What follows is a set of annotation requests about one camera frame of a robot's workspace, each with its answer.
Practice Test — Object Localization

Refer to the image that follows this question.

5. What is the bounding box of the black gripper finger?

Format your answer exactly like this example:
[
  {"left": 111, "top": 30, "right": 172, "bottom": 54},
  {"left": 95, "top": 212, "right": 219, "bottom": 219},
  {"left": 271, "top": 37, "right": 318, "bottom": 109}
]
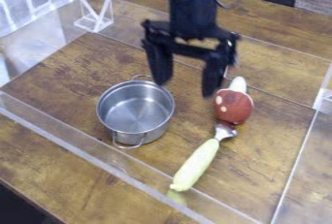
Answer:
[
  {"left": 143, "top": 40, "right": 174, "bottom": 85},
  {"left": 202, "top": 52, "right": 229, "bottom": 98}
]

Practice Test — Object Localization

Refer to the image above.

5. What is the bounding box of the small steel pot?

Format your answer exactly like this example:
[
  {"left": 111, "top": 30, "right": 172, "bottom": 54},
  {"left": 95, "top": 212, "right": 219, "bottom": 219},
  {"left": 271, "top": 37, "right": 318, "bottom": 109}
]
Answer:
[{"left": 96, "top": 75, "right": 175, "bottom": 149}]

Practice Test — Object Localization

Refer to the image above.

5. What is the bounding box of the clear acrylic bracket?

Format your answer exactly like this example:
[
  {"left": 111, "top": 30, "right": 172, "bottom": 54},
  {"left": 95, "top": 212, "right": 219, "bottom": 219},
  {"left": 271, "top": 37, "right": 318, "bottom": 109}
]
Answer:
[{"left": 73, "top": 0, "right": 113, "bottom": 33}]

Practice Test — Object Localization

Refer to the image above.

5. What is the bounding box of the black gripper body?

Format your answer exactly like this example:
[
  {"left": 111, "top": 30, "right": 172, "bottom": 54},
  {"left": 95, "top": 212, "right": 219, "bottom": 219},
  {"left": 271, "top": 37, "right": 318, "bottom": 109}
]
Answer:
[{"left": 142, "top": 20, "right": 239, "bottom": 63}]

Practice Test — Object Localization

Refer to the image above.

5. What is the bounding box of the red toy mushroom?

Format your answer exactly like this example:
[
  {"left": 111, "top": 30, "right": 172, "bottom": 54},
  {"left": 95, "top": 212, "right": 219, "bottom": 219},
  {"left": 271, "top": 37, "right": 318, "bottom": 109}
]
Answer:
[{"left": 213, "top": 77, "right": 254, "bottom": 124}]

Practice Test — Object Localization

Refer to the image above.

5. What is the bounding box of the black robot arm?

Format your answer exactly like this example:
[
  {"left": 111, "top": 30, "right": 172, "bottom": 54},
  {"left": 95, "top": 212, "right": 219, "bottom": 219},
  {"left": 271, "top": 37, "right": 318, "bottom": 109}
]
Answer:
[{"left": 142, "top": 0, "right": 239, "bottom": 97}]

